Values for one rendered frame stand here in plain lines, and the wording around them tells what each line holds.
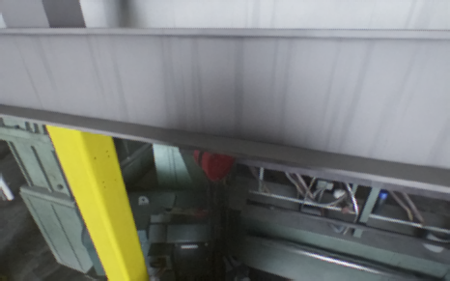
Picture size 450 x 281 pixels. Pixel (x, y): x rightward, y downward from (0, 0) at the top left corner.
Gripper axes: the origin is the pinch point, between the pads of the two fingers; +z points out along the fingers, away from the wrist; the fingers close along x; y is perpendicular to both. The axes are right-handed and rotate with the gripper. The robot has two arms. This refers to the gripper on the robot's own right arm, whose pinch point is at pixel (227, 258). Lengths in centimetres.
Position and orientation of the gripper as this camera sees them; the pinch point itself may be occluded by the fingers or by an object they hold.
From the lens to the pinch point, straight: 150.2
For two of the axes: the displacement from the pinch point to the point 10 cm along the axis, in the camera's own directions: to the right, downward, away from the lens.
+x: 8.6, -2.3, 4.5
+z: -5.1, -4.0, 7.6
